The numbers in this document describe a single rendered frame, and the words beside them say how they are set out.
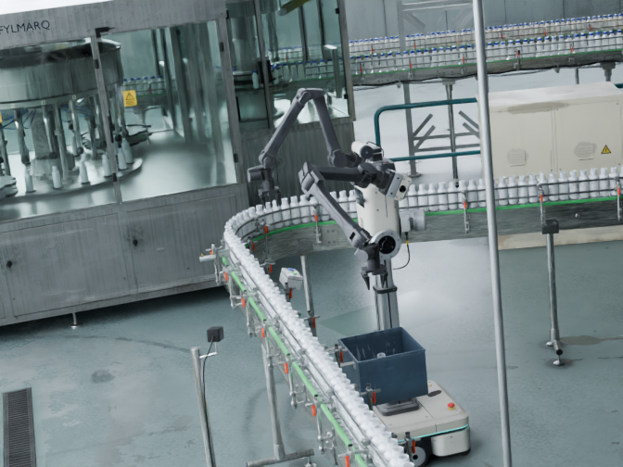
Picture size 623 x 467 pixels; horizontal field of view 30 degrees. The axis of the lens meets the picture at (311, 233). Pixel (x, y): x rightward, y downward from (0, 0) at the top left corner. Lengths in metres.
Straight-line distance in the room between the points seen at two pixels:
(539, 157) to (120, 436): 4.16
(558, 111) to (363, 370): 4.61
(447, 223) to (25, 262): 3.21
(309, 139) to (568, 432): 5.05
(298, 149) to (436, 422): 5.08
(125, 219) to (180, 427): 2.18
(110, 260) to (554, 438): 3.75
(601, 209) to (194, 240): 3.14
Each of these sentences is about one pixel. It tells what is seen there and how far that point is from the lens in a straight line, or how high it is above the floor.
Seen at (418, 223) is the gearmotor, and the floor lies 0.97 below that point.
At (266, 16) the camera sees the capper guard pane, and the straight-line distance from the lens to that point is 10.52.
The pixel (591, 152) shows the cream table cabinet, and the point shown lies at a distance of 9.39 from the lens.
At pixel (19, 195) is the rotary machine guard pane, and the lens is 8.56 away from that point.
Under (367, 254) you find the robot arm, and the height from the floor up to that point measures 1.40.
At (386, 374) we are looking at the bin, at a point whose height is 0.87.
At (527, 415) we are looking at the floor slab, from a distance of 6.67.
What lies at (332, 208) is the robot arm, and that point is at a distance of 5.17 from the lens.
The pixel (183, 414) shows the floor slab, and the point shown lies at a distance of 7.11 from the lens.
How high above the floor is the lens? 2.90
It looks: 16 degrees down
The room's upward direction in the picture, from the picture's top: 6 degrees counter-clockwise
